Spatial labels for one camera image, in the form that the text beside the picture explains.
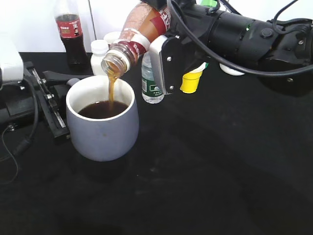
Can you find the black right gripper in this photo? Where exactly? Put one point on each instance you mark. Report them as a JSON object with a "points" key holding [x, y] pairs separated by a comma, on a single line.
{"points": [[193, 23]]}

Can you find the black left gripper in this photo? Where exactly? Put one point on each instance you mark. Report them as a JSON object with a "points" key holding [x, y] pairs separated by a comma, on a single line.
{"points": [[17, 105]]}

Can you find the Nescafe coffee bottle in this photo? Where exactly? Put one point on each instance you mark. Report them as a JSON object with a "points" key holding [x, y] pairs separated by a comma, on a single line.
{"points": [[142, 26]]}

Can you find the grey ceramic mug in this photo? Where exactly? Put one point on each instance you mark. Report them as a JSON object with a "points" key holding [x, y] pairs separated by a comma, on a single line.
{"points": [[105, 139]]}

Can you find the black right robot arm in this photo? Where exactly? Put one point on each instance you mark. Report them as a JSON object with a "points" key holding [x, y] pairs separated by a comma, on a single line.
{"points": [[279, 53]]}

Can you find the yellow paper cup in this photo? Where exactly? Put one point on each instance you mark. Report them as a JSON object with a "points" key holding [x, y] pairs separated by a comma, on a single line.
{"points": [[191, 79]]}

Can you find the clear water bottle green label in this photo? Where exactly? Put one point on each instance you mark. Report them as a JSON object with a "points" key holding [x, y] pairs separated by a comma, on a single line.
{"points": [[151, 93]]}

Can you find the white ceramic mug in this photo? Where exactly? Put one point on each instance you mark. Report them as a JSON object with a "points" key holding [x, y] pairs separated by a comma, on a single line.
{"points": [[230, 71]]}

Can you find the dark red ceramic mug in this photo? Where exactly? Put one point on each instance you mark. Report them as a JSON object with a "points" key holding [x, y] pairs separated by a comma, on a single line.
{"points": [[111, 37]]}

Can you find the white milk bottle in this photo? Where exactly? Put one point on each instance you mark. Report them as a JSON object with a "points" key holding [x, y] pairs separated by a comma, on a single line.
{"points": [[99, 49]]}

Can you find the cola bottle red label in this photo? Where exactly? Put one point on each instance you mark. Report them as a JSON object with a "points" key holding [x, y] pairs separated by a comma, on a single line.
{"points": [[68, 22]]}

